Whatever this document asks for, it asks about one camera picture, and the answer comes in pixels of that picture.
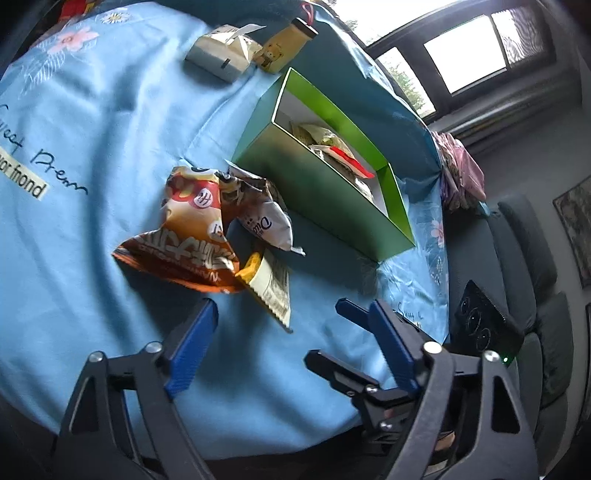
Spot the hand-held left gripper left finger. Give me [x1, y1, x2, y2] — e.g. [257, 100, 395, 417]
[51, 298, 220, 480]

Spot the black framed window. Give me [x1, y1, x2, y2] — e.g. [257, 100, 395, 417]
[369, 0, 560, 121]

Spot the clear cracker packet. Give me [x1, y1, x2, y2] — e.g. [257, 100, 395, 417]
[344, 173, 376, 204]

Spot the blue floral bedsheet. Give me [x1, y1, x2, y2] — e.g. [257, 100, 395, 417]
[0, 0, 451, 439]

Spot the red yellow cloth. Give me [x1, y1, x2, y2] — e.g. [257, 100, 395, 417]
[58, 0, 103, 21]

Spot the white red snack packet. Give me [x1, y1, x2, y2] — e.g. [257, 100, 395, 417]
[310, 143, 376, 179]

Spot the dark grey sofa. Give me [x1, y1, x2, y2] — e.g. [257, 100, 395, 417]
[443, 194, 591, 480]

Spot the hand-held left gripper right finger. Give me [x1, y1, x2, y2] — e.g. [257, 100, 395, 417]
[369, 299, 541, 480]

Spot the green cardboard box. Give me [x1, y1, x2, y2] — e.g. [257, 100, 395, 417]
[231, 67, 415, 263]

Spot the large orange snack packet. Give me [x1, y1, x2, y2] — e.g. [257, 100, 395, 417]
[112, 165, 242, 295]

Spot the yellow snack packet with barcode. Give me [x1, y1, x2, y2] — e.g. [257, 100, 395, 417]
[235, 251, 294, 334]

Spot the pale yellow green snack packet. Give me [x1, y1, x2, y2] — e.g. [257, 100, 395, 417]
[290, 121, 345, 149]

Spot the yellow bottle with red ribbon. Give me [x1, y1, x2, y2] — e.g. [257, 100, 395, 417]
[253, 2, 319, 75]

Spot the framed wall picture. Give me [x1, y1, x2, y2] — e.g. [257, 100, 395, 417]
[553, 175, 591, 292]

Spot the pink folded cloth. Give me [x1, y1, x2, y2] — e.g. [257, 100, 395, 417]
[431, 131, 488, 213]

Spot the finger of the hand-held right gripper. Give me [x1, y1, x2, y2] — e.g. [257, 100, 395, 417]
[304, 349, 416, 407]
[335, 298, 376, 334]

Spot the white blue snack packet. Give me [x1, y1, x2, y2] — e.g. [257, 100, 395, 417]
[226, 164, 306, 256]

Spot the white tissue pack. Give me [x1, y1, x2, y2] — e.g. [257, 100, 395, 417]
[185, 23, 267, 84]

